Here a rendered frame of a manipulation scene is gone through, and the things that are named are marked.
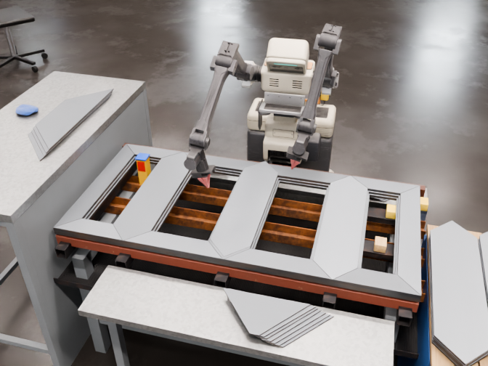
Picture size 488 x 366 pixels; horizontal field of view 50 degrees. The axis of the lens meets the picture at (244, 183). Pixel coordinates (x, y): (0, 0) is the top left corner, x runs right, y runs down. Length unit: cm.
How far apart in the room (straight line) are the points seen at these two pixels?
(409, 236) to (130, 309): 120
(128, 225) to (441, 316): 133
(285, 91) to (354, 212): 83
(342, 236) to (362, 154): 226
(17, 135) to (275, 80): 134
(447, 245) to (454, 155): 240
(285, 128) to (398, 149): 183
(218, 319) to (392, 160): 275
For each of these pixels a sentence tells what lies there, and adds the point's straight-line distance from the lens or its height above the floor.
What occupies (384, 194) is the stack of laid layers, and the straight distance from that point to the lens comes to 262.
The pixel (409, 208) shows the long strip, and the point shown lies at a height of 85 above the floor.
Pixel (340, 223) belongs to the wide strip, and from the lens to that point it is 237.
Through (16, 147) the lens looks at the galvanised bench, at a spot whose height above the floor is 105.
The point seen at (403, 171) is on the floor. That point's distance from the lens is 437.
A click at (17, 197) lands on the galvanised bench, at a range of 235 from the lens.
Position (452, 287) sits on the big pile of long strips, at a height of 85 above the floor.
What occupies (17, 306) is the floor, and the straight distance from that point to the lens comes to 339.
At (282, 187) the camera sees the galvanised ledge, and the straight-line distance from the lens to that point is 285.
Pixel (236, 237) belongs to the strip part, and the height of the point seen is 85.
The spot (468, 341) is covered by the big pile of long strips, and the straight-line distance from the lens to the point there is 204.
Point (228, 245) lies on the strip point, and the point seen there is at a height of 85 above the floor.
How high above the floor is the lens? 234
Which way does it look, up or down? 35 degrees down
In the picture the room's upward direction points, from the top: straight up
